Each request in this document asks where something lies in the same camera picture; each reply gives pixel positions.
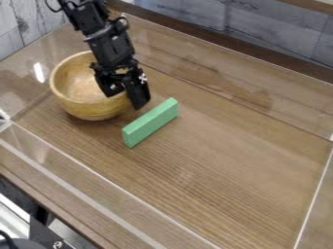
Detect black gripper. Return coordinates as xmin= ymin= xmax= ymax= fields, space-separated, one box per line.
xmin=81 ymin=16 xmax=151 ymax=110

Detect wooden bowl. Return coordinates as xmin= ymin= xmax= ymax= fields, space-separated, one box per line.
xmin=49 ymin=51 xmax=131 ymax=121

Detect green rectangular block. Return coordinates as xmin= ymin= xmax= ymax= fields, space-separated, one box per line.
xmin=121 ymin=97 xmax=179 ymax=148

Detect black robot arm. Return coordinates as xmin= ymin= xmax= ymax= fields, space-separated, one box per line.
xmin=44 ymin=0 xmax=151 ymax=110

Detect clear acrylic enclosure walls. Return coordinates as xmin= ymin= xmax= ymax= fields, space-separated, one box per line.
xmin=0 ymin=18 xmax=333 ymax=249

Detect black metal mount bracket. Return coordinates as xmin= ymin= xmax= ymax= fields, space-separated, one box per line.
xmin=28 ymin=217 xmax=71 ymax=249

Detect black cable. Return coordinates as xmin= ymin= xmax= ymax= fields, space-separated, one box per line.
xmin=0 ymin=229 xmax=18 ymax=249

